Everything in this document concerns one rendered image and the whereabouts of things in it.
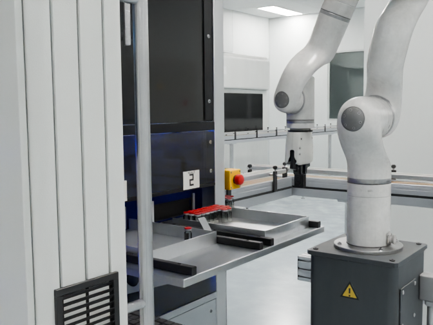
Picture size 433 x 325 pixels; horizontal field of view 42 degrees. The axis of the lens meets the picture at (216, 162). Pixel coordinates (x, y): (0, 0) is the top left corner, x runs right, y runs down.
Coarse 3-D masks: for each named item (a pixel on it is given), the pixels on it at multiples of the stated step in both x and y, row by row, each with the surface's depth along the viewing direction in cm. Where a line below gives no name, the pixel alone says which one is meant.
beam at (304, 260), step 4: (300, 256) 272; (304, 256) 272; (308, 256) 272; (300, 260) 274; (304, 260) 272; (308, 260) 270; (300, 264) 273; (304, 264) 271; (308, 264) 270; (300, 268) 274; (304, 268) 273; (308, 268) 270; (300, 272) 273; (304, 272) 272; (308, 272) 270; (428, 272) 243; (300, 276) 274; (304, 276) 272; (308, 276) 271; (300, 280) 273; (304, 280) 272; (308, 280) 271; (424, 300) 239
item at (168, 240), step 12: (132, 228) 178; (156, 228) 172; (168, 228) 169; (180, 228) 166; (192, 228) 163; (132, 240) 163; (156, 240) 163; (168, 240) 163; (180, 240) 163; (192, 240) 150; (204, 240) 154; (132, 252) 142; (156, 252) 139; (168, 252) 143; (180, 252) 147
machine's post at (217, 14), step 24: (216, 0) 196; (216, 24) 197; (216, 48) 198; (216, 72) 198; (216, 96) 199; (216, 120) 200; (216, 144) 200; (216, 168) 201; (216, 192) 202; (216, 288) 205; (216, 312) 206
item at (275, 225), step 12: (240, 216) 194; (252, 216) 192; (264, 216) 189; (276, 216) 186; (288, 216) 183; (300, 216) 181; (216, 228) 169; (228, 228) 166; (240, 228) 163; (252, 228) 178; (264, 228) 177; (276, 228) 164; (288, 228) 169; (300, 228) 175
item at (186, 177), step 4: (184, 172) 187; (188, 172) 188; (192, 172) 190; (196, 172) 192; (184, 176) 187; (188, 176) 188; (192, 176) 190; (196, 176) 192; (184, 180) 187; (188, 180) 188; (196, 180) 192; (184, 184) 187; (188, 184) 189; (196, 184) 192; (184, 188) 187; (188, 188) 189
